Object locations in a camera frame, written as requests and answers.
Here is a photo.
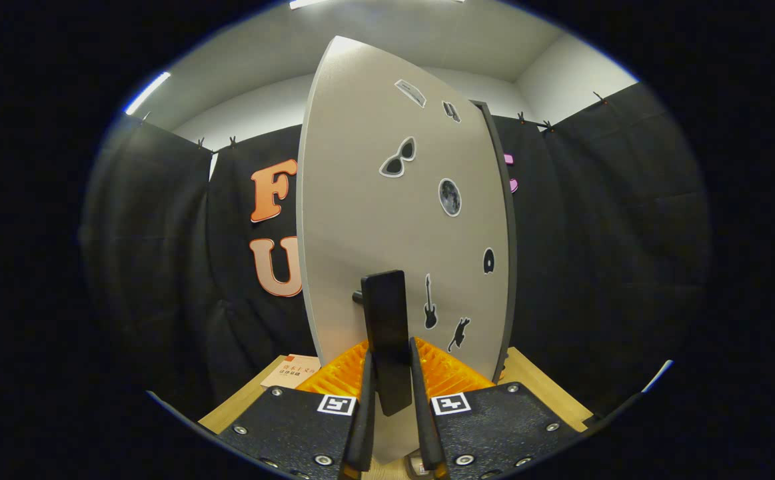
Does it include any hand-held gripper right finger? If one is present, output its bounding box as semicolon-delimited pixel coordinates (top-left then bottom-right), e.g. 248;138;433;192
408;337;584;480

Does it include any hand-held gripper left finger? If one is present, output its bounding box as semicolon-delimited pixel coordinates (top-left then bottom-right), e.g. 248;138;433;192
217;340;378;480

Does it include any dark grey shoe cabinet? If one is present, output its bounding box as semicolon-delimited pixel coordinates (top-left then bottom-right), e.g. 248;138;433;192
474;100;518;384

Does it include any tan cover book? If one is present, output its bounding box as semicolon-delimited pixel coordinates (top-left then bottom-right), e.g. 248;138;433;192
261;353;321;391

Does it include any black backdrop cloth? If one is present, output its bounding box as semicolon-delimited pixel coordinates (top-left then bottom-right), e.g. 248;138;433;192
81;83;711;414

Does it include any narrow ceiling light strip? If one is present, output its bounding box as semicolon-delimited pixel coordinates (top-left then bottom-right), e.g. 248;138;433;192
125;71;172;115

